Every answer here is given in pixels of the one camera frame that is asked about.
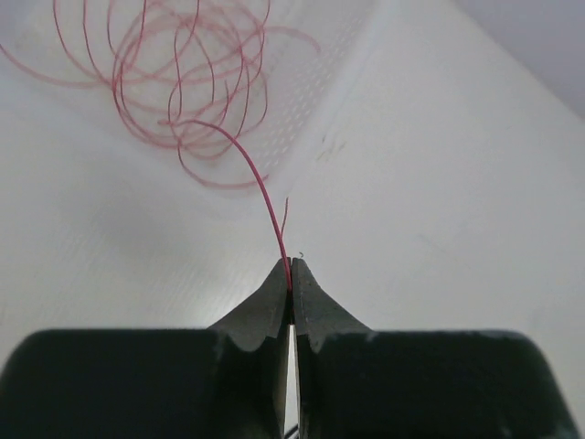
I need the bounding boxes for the left white plastic basket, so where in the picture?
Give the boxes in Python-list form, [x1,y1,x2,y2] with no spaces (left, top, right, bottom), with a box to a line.
[1,1,390,216]

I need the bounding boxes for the thin red wire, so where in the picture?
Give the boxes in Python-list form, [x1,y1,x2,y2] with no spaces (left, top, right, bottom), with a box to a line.
[157,119,293,292]
[0,0,321,191]

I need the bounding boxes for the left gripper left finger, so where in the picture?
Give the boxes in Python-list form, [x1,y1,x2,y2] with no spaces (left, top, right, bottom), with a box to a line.
[208,262,291,438]

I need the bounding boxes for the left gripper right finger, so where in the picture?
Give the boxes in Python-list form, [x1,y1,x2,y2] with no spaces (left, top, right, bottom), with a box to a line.
[290,259,379,438]

